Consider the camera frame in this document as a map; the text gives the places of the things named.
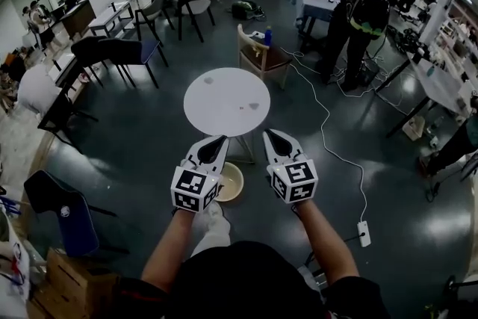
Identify brown wooden desk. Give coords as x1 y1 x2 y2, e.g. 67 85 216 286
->
59 0 97 40

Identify brown cardboard box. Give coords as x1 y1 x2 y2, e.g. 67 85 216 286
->
31 248 124 319

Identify long white table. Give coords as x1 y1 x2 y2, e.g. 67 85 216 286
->
87 0 135 38

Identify person's white shoe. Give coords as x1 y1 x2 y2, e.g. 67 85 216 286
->
203 200 225 223

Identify person's left forearm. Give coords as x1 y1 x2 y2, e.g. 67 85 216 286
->
140 208 195 292

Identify beige plastic basket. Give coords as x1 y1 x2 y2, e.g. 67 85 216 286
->
214 162 245 203

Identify white power strip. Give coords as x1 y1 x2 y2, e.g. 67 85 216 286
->
357 220 373 248

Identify white power cable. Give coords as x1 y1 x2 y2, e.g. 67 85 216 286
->
279 47 369 223

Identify person's black shirt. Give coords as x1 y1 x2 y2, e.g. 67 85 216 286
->
115 241 382 319

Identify metal table leg frame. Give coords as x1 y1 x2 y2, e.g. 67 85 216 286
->
223 134 257 165

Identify grey chair black legs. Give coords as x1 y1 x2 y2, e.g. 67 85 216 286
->
133 0 176 45
166 0 217 44

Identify green black bag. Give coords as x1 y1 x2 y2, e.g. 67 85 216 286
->
230 0 267 22

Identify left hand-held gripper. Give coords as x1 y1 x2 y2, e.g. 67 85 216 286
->
170 134 230 214

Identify table with blue-grey cloth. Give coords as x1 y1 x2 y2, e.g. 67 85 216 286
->
291 0 343 49

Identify black chair blue cushion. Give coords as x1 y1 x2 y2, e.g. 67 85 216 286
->
23 170 130 258

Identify small wooden box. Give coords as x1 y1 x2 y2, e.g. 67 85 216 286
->
402 115 426 141

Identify dark chair blue-grey seat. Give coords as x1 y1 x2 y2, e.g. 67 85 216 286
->
97 37 170 90

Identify person's right forearm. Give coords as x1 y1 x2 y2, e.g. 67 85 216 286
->
294 199 361 288

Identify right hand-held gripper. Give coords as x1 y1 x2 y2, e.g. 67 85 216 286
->
261 128 320 205

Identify wooden chair brown seat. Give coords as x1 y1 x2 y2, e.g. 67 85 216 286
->
237 24 294 90

